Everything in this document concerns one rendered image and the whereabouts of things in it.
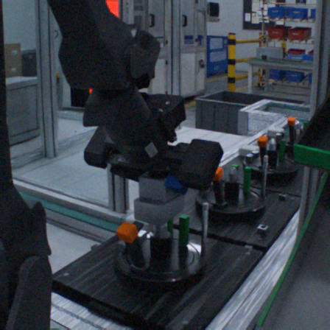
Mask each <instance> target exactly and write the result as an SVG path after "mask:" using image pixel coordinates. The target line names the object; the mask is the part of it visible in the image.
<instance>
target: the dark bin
mask: <svg viewBox="0 0 330 330"><path fill-rule="evenodd" d="M292 146H293V153H294V159H295V164H298V165H301V166H307V167H309V168H313V169H318V170H321V171H324V172H330V83H329V89H328V91H327V94H326V98H325V99H324V100H323V101H322V104H321V105H320V107H319V108H318V110H316V112H315V113H314V116H313V117H312V118H311V119H310V121H309V123H308V125H307V126H306V127H305V128H304V129H303V132H302V134H300V135H299V137H297V140H296V141H295V143H294V144H293V145H292Z"/></svg>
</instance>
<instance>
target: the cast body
mask: <svg viewBox="0 0 330 330"><path fill-rule="evenodd" d="M169 171H170V169H169V168H168V167H167V168H166V169H156V168H155V169H154V171H153V172H151V171H147V172H145V173H144V174H143V175H141V176H139V178H138V186H139V196H140V197H137V199H135V200H134V201H133V213H134V218H135V220H138V221H142V222H147V223H149V224H153V225H157V226H162V225H164V224H165V223H166V222H168V221H170V220H171V219H172V218H174V217H176V216H177V215H179V213H181V212H182V210H183V202H184V197H185V195H184V194H181V193H179V192H177V191H175V190H171V189H169V188H167V187H165V186H164V183H165V181H166V179H167V176H168V174H169Z"/></svg>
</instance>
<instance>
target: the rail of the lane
mask: <svg viewBox="0 0 330 330"><path fill-rule="evenodd" d="M51 301H52V306H51V320H52V321H54V322H56V323H58V324H60V325H61V326H63V327H65V328H66V329H68V330H77V329H81V330H134V329H132V328H130V327H128V326H127V316H126V315H123V314H122V313H119V312H117V311H114V310H112V309H110V308H107V307H106V306H103V305H101V304H99V303H96V302H94V301H91V302H90V303H88V309H87V308H85V307H83V306H81V305H79V304H77V303H74V302H72V301H70V300H68V299H65V298H63V297H61V296H59V295H57V294H55V293H53V292H52V299H51Z"/></svg>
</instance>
